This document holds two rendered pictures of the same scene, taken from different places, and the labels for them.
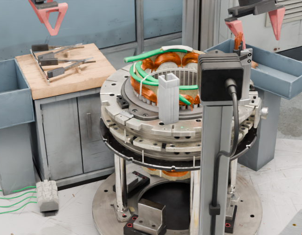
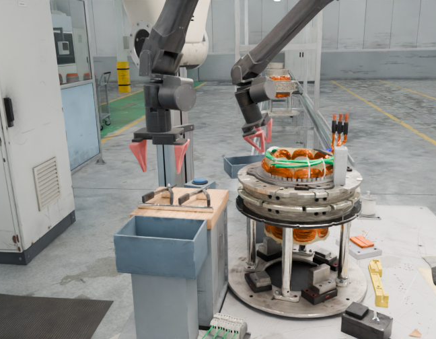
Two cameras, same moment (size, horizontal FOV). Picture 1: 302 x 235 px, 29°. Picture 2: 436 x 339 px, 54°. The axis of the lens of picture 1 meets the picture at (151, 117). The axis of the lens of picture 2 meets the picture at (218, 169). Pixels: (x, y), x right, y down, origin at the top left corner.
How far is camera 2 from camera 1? 116 cm
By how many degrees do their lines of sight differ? 53
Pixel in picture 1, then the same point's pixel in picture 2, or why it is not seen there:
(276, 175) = not seen: hidden behind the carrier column
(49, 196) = (241, 320)
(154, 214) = (324, 274)
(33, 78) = (188, 215)
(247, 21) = (27, 210)
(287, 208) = (326, 245)
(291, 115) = (102, 264)
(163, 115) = (342, 178)
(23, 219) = not seen: outside the picture
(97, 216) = (280, 309)
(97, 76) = (221, 196)
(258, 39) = (37, 223)
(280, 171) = not seen: hidden behind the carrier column
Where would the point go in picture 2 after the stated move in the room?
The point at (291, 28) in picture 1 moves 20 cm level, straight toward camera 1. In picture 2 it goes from (54, 208) to (64, 214)
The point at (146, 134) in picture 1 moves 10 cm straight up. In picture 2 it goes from (336, 198) to (339, 158)
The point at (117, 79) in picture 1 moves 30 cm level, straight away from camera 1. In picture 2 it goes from (257, 183) to (160, 169)
